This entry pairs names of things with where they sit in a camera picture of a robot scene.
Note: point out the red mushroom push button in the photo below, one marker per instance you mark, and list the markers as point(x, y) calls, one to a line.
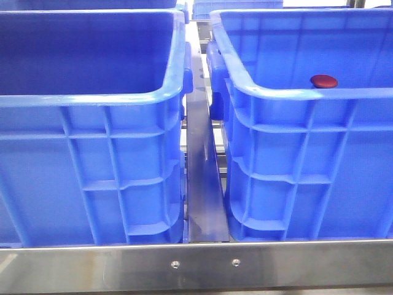
point(323, 81)

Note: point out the blue target plastic bin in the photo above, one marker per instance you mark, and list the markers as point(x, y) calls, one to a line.
point(305, 163)

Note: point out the blue source plastic bin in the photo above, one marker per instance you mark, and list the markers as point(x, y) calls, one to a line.
point(91, 109)

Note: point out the blue crate background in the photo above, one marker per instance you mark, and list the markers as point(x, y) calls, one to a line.
point(202, 9)

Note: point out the blue far-left plastic bin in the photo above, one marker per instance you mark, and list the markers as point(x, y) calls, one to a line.
point(95, 4)

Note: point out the metal divider rail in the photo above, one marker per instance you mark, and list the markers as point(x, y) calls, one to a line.
point(205, 202)

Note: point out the metal shelf front rail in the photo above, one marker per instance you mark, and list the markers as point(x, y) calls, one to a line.
point(197, 266)

